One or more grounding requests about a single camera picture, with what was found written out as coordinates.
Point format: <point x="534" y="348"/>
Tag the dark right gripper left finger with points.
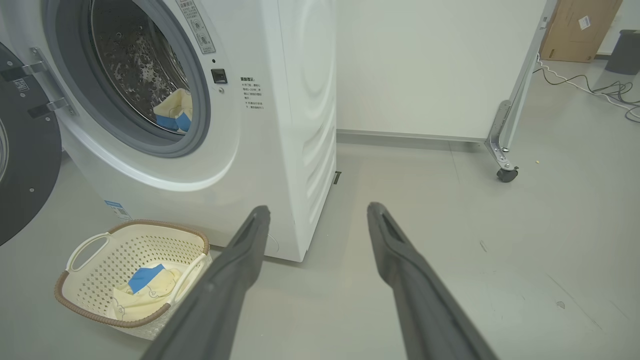
<point x="220" y="300"/>

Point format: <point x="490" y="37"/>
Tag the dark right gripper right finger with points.
<point x="425" y="310"/>

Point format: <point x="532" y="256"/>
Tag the cream garment with blue patch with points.
<point x="150" y="295"/>

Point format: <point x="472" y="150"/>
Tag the cream garment with orange mark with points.
<point x="172" y="112"/>

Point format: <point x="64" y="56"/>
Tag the black round glass washer door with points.
<point x="25" y="165"/>

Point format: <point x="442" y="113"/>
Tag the white front-load washing machine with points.
<point x="270" y="150"/>

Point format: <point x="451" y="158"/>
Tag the black door latch socket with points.
<point x="219" y="76"/>

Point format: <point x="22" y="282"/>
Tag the stainless steel washing machine drum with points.
<point x="130" y="65"/>

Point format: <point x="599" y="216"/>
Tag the metal door hinge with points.
<point x="45" y="75"/>

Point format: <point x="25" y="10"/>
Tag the round drain filter cover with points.
<point x="274" y="242"/>

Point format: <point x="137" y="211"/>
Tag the cream perforated laundry basket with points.
<point x="90" y="290"/>

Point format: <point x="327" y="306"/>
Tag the blue energy label sticker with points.
<point x="117" y="210"/>

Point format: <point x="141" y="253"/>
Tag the metal partition leg with caster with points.
<point x="505" y="130"/>

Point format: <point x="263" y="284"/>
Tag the printed warning text label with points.
<point x="251" y="94"/>

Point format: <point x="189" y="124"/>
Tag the white partition panel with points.
<point x="425" y="65"/>

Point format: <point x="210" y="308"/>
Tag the long instruction sticker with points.
<point x="196" y="25"/>

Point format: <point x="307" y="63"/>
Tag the small QR code sticker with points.
<point x="21" y="85"/>

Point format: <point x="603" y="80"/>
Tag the brown cardboard box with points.
<point x="575" y="30"/>

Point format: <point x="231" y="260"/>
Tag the dark grey waste bin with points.
<point x="625" y="52"/>

